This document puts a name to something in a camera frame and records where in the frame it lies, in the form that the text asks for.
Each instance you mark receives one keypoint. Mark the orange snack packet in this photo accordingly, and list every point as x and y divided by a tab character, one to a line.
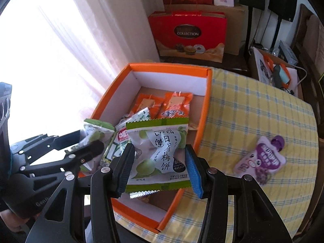
174	106
146	105

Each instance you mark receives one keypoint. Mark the brown sofa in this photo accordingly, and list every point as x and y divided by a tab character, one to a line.
311	30

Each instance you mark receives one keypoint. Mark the white curtain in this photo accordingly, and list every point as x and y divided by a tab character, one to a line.
101	30

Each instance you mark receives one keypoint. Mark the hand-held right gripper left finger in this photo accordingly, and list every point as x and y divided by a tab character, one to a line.
124	174

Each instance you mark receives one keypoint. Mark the orange plastic item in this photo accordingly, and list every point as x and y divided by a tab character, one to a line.
268	62

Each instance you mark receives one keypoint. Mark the open cardboard box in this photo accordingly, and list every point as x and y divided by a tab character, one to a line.
255	65

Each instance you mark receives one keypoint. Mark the red gift box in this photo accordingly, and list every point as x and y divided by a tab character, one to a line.
187	35

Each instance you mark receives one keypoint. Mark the green plum snack packet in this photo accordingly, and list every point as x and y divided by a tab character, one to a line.
95	134
159	154

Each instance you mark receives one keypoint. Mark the purple jelly pouch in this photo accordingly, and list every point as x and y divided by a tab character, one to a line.
260	160

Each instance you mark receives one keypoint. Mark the yellow checkered cloth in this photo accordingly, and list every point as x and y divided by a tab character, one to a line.
253	111

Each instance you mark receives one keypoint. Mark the person's left hand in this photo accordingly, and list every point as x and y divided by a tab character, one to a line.
15	226

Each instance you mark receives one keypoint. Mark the grey appliance box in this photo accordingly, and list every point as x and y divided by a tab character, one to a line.
288	52

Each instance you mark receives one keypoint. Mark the black speaker stand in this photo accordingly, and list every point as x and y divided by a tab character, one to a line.
250	27
276	35

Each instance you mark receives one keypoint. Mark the brown cardboard box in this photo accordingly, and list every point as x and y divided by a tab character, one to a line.
236	30

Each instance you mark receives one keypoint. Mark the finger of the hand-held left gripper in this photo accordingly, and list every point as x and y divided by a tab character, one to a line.
88	151
50	141

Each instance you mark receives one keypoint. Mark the teal handheld device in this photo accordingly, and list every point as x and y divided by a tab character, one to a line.
281	74

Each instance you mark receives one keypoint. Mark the green white seaweed packet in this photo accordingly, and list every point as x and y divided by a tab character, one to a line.
138	115

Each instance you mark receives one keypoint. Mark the orange cardboard box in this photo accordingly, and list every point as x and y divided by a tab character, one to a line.
202	101

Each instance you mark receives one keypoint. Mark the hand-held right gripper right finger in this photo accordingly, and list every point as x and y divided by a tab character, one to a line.
195	172

